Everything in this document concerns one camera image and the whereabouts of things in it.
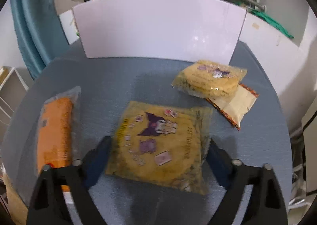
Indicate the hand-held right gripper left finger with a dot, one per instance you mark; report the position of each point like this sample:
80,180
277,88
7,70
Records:
96,163

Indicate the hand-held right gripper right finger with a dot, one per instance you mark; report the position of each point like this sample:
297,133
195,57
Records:
220,165

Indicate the orange cracker packet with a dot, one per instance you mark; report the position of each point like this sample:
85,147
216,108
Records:
54,128

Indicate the beige bag with orange edge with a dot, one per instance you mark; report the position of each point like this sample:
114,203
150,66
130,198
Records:
237,106

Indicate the yellow cartoon print cookie packet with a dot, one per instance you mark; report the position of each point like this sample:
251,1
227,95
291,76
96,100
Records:
158,145
210,81

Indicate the white cardboard box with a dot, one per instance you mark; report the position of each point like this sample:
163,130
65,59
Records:
158,24

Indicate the blue-grey table cover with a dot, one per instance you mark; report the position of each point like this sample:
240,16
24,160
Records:
111,79

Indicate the tan woven fabric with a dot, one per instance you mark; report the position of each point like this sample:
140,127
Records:
14,202

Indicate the beige chair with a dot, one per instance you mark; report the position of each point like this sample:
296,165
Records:
310,141

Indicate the white shelf unit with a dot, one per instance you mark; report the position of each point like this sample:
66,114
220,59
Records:
14,84

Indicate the cream tissue pack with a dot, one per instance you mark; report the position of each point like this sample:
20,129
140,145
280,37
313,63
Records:
75,30

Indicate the blue curtain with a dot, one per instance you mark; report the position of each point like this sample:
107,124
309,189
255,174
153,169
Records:
32,29

